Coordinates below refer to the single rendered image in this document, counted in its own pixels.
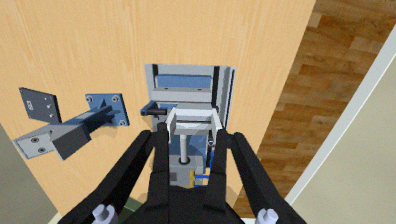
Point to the grey slotted metal block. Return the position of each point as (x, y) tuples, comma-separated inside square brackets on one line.
[(193, 116)]

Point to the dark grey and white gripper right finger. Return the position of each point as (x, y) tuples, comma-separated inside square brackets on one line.
[(267, 205)]

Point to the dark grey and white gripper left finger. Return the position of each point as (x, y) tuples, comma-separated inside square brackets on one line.
[(104, 204)]

